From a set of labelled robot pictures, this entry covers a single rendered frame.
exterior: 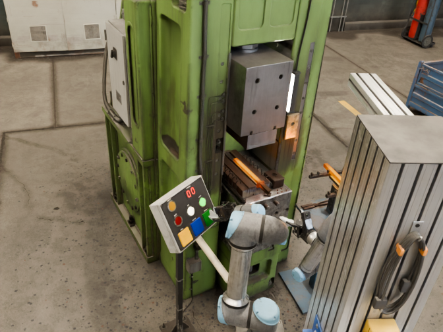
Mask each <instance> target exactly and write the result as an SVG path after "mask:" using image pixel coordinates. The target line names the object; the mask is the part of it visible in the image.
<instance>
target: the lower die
mask: <svg viewBox="0 0 443 332"><path fill-rule="evenodd" d="M226 152H231V153H232V154H233V155H234V156H235V157H236V158H238V159H239V160H240V161H241V162H242V163H243V164H244V165H245V166H246V167H247V168H249V169H250V170H251V171H252V172H253V173H254V174H255V175H256V176H257V177H258V178H259V179H260V180H261V181H264V183H265V184H266V185H267V186H268V187H269V185H270V181H269V180H268V179H267V178H266V179H265V176H264V175H261V172H260V171H258V172H257V169H256V168H255V167H254V166H253V165H252V164H250V162H249V161H246V159H245V158H244V157H243V156H242V155H241V154H240V153H239V152H238V151H237V150H231V151H230V150H227V151H225V155H224V165H225V166H226V167H227V168H226V169H229V170H230V172H229V170H227V171H226V172H225V170H226V169H225V167H223V175H222V177H223V178H224V174H225V179H226V181H228V174H230V173H233V174H230V175H229V184H230V185H231V181H232V178H233V177H235V178H233V185H232V186H233V188H234V189H235V183H236V182H237V181H238V180H240V181H241V184H240V181H238V182H237V186H236V191H237V192H238V193H239V195H240V196H241V197H242V198H243V199H245V198H248V197H251V196H255V195H257V194H261V193H264V191H263V190H261V189H260V188H258V187H257V183H256V182H255V181H254V180H253V179H252V178H251V177H250V176H249V175H248V174H247V173H246V172H245V171H244V170H243V169H242V168H240V166H238V164H236V162H234V160H232V158H230V157H229V156H228V155H227V154H226ZM242 157H243V158H242ZM249 164H250V165H249ZM253 167H254V168H253ZM236 177H237V180H236ZM253 194H254V195H253Z"/></svg>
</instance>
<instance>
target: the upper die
mask: <svg viewBox="0 0 443 332"><path fill-rule="evenodd" d="M226 132H227V133H228V134H229V135H231V136H232V137H233V138H234V139H235V140H236V141H238V143H240V145H242V146H243V147H244V148H245V149H246V150H249V149H253V148H257V147H260V146H265V145H268V144H273V143H275V142H276V134H277V129H276V128H274V129H273V130H267V131H264V132H259V133H256V134H251V133H250V135H248V136H242V137H240V136H239V135H238V134H237V133H235V132H234V131H233V130H232V129H231V128H229V127H228V126H226Z"/></svg>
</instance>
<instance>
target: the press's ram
mask: <svg viewBox="0 0 443 332"><path fill-rule="evenodd" d="M293 63H294V61H293V60H292V59H290V58H288V57H286V56H285V55H282V54H281V53H279V52H277V51H275V50H273V49H272V48H270V47H268V46H266V45H264V44H263V43H260V44H258V50H257V51H256V52H254V53H240V52H237V51H234V50H233V49H232V47H231V68H230V78H229V97H228V107H227V126H228V127H229V128H231V129H232V130H233V131H234V132H235V133H237V134H238V135H239V136H240V137H242V136H248V135H250V133H251V134H256V133H259V132H264V131H267V130H273V129H274V128H281V127H284V124H285V116H286V111H287V103H288V98H289V90H290V85H291V76H292V72H293Z"/></svg>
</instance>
